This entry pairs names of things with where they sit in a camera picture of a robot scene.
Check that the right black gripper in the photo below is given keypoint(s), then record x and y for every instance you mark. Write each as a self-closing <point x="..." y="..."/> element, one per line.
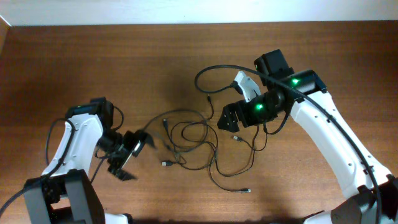
<point x="240" y="106"/>

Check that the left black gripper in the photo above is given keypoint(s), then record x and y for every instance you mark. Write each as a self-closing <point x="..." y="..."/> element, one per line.
<point x="138" y="139"/>

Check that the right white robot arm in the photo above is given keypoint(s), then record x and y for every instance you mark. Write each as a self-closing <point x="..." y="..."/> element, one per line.
<point x="369" y="187"/>

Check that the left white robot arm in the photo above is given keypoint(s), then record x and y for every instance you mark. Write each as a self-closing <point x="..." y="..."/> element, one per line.
<point x="64" y="193"/>

